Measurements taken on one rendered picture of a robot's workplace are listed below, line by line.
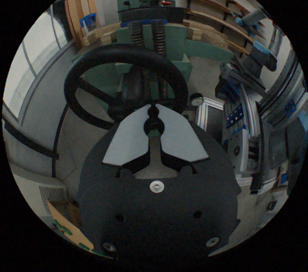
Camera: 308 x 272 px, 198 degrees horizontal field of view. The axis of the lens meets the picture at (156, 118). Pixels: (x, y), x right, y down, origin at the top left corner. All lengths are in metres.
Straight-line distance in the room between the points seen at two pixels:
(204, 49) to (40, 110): 1.65
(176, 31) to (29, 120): 1.53
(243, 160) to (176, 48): 0.34
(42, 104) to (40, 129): 0.32
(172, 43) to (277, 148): 0.42
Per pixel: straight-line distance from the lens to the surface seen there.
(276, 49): 0.81
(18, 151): 1.53
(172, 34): 0.22
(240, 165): 0.33
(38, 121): 1.55
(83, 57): 0.16
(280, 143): 0.40
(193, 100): 0.44
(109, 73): 0.40
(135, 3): 0.42
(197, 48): 0.35
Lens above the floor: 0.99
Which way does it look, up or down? 63 degrees down
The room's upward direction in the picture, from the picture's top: straight up
